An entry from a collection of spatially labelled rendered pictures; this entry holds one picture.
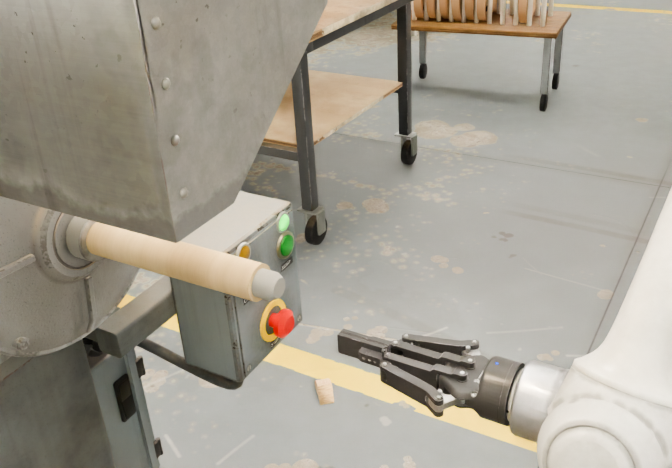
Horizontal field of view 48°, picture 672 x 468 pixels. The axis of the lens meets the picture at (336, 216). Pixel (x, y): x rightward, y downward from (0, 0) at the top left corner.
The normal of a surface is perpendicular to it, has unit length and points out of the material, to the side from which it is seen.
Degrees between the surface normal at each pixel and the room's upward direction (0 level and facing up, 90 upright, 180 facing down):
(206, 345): 90
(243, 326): 90
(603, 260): 0
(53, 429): 90
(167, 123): 90
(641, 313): 44
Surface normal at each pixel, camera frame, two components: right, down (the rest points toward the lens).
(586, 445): -0.51, 0.11
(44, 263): 0.18, 0.61
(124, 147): -0.49, 0.43
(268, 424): -0.05, -0.88
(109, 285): 0.89, 0.29
